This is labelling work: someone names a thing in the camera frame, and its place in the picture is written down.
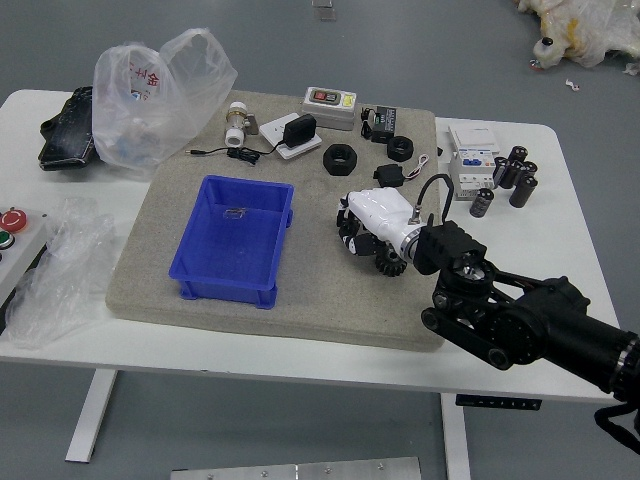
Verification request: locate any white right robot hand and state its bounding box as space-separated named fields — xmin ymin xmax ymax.
xmin=335 ymin=186 xmax=427 ymax=259

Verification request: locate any big black nut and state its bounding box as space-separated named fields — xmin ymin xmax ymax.
xmin=322 ymin=143 xmax=359 ymax=177

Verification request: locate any small black nut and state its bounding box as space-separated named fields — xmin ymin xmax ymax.
xmin=387 ymin=136 xmax=415 ymax=162

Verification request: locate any blue plastic box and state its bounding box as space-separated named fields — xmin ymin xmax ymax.
xmin=167 ymin=174 xmax=296 ymax=310

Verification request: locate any grey button control box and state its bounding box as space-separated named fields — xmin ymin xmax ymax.
xmin=0 ymin=205 xmax=51 ymax=311

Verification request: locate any black module with green terminals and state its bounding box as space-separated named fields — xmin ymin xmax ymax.
xmin=358 ymin=104 xmax=400 ymax=144

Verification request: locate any white circuit breaker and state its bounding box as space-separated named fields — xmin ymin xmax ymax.
xmin=446 ymin=124 xmax=501 ymax=202

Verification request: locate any grey-brown mat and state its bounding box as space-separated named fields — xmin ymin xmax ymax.
xmin=104 ymin=89 xmax=447 ymax=354

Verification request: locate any brass valve with white ends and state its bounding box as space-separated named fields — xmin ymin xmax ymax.
xmin=223 ymin=101 xmax=261 ymax=150

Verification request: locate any black table control panel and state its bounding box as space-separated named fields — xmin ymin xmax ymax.
xmin=454 ymin=394 xmax=543 ymax=412

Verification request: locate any white table leg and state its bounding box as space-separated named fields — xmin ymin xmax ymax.
xmin=64 ymin=370 xmax=119 ymax=464
xmin=439 ymin=392 xmax=474 ymax=480

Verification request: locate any plush toy in plastic wrap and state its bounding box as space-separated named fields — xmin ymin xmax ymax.
xmin=514 ymin=0 xmax=640 ymax=71

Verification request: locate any clear bag with red print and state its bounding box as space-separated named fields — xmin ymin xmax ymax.
xmin=91 ymin=27 xmax=239 ymax=181

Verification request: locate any crumpled clear plastic bag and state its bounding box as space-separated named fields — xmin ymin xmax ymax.
xmin=4 ymin=196 xmax=121 ymax=350

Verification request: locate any black case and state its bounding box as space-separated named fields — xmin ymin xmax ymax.
xmin=38 ymin=85 xmax=99 ymax=174

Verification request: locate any red emergency stop button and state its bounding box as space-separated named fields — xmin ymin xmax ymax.
xmin=0 ymin=208 xmax=29 ymax=235

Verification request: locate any small black box with wires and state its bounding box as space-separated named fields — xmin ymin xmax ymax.
xmin=371 ymin=154 xmax=430 ymax=190

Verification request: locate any grey push-button switch box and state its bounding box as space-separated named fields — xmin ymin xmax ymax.
xmin=300 ymin=85 xmax=359 ymax=132

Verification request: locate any black power adapter with cord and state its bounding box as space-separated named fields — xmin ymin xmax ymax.
xmin=183 ymin=113 xmax=319 ymax=164

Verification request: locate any white wall socket plate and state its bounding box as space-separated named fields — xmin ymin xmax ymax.
xmin=258 ymin=113 xmax=324 ymax=161

